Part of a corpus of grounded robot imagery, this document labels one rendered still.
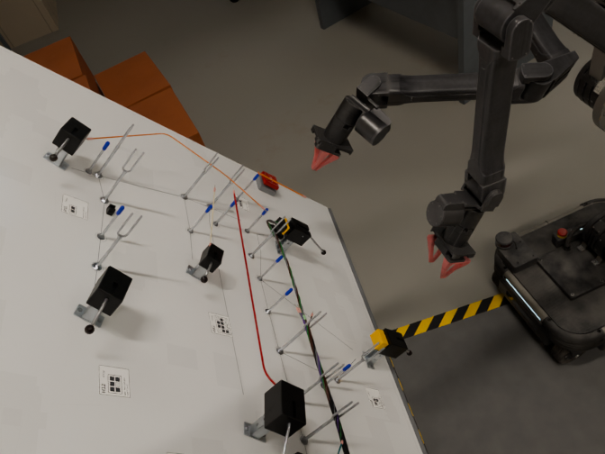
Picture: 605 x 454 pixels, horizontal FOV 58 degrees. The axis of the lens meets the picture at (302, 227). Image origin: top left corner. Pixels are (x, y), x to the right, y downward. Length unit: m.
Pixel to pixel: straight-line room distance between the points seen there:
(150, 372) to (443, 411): 1.57
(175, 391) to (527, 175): 2.43
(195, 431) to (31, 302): 0.32
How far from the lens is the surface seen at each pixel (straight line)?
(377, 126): 1.27
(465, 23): 3.22
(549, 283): 2.34
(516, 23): 0.97
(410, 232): 2.80
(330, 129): 1.32
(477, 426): 2.30
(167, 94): 3.48
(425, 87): 1.34
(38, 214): 1.04
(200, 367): 1.00
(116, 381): 0.90
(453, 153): 3.18
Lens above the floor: 2.15
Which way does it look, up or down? 47 degrees down
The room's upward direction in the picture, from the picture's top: 19 degrees counter-clockwise
